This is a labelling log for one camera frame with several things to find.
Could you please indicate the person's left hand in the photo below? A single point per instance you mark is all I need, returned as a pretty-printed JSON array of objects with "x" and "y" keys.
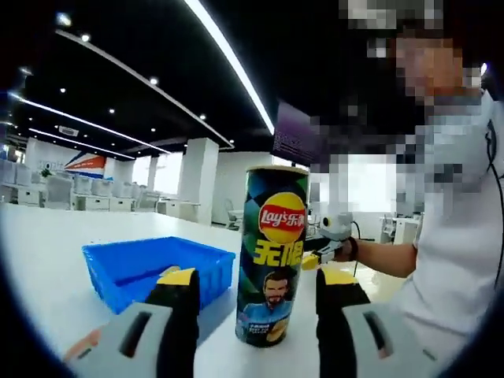
[{"x": 84, "y": 344}]

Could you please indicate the long ceiling light strip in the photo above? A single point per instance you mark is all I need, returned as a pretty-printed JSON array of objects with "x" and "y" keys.
[{"x": 236, "y": 67}]

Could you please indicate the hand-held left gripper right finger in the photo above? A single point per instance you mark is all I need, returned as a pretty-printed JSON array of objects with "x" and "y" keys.
[{"x": 334, "y": 323}]

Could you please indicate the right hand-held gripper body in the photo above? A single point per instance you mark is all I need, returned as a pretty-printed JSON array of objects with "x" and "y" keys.
[{"x": 340, "y": 228}]

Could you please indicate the pale chips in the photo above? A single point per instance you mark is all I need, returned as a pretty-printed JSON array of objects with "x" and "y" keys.
[{"x": 170, "y": 270}]

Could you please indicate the ceiling air vent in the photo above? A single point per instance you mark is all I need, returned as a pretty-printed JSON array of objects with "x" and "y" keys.
[{"x": 69, "y": 130}]

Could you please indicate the white table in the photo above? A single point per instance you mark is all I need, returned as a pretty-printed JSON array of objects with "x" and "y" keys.
[{"x": 47, "y": 244}]

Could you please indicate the person's right hand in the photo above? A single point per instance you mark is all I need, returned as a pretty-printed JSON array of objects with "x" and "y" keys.
[{"x": 343, "y": 251}]

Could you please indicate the row of white office desks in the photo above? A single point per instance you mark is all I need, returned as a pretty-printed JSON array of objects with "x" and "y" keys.
[{"x": 78, "y": 193}]

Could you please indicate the dark purple hanging board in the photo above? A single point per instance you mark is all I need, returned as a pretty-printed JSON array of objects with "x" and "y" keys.
[{"x": 291, "y": 138}]

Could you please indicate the blue plastic box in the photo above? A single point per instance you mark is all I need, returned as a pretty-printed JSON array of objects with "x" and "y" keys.
[{"x": 130, "y": 260}]

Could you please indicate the dark green chip container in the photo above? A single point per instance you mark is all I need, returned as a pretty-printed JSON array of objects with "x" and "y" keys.
[{"x": 271, "y": 244}]

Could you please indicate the striped wall graphic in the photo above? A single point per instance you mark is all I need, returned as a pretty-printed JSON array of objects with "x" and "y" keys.
[{"x": 86, "y": 167}]

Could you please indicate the black wristband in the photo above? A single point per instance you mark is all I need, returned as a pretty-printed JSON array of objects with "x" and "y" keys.
[{"x": 353, "y": 249}]

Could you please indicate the white office chair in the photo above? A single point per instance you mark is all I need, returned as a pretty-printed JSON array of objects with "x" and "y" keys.
[{"x": 233, "y": 214}]

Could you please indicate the white pillar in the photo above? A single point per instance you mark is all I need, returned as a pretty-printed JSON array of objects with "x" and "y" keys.
[{"x": 199, "y": 177}]

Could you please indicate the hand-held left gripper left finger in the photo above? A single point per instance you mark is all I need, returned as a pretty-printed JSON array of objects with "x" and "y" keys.
[{"x": 177, "y": 315}]

